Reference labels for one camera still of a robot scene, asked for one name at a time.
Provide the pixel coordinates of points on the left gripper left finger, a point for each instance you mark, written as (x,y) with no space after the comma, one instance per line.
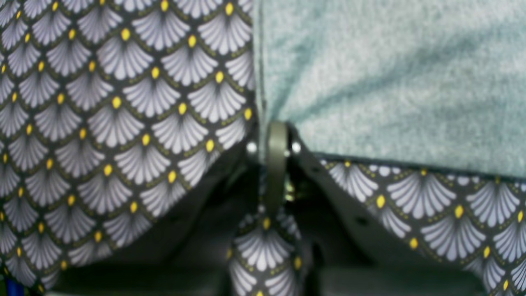
(197,229)

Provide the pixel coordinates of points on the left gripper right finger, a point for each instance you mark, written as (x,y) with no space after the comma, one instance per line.
(398,216)

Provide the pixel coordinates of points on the light grey T-shirt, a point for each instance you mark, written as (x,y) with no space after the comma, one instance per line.
(432,82)

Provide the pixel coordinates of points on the fan-patterned purple table cloth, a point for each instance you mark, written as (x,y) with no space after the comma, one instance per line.
(112,110)

